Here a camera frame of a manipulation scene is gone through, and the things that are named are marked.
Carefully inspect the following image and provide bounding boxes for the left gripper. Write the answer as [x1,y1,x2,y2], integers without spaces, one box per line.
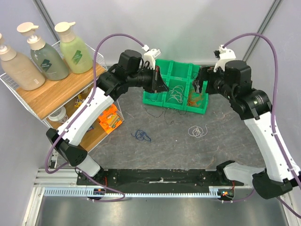
[128,65,169,94]

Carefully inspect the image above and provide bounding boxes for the white cable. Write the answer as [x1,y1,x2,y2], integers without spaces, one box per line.
[165,84,185,104]
[188,124,208,138]

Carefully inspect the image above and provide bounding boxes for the dark blue cable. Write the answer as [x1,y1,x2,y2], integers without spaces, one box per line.
[131,129,152,142]

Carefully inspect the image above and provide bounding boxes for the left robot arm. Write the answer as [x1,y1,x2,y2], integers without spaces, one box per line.
[46,49,168,185]

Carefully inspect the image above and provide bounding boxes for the green compartment bin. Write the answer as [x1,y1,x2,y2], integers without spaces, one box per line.
[143,59,208,114]

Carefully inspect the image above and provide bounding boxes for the orange snack box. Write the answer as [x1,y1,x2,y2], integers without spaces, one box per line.
[97,104,123,134]

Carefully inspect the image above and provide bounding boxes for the yellow candy bag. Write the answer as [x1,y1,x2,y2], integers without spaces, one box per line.
[74,92,88,108]

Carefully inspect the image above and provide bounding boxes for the light green pump bottle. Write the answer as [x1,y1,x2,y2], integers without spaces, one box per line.
[55,22,93,74]

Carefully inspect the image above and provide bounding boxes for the dark green pump bottle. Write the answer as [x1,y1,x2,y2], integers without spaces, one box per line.
[17,22,69,81]

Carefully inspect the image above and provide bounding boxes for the beige pump bottle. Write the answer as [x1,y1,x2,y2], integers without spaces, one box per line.
[0,36,46,91]

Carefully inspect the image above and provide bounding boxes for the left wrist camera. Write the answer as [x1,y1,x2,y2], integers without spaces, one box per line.
[142,45,161,69]

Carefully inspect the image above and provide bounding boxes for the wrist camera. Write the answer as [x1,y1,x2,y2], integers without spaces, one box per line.
[214,45,236,72]
[142,45,161,69]

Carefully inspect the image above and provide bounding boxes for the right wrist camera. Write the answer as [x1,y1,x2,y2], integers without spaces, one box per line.
[214,45,236,72]

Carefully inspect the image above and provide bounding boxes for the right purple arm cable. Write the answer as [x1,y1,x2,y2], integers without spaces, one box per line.
[221,32,301,219]

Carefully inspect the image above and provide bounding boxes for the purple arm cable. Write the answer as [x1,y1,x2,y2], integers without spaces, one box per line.
[44,33,149,203]
[221,32,301,219]

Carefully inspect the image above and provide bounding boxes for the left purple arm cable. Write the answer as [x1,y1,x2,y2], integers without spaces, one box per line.
[44,33,149,203]

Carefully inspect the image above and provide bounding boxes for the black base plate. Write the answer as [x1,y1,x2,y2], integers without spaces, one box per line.
[92,169,244,193]

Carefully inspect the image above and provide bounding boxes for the grey slotted cable duct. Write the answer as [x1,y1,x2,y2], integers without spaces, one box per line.
[44,187,225,198]

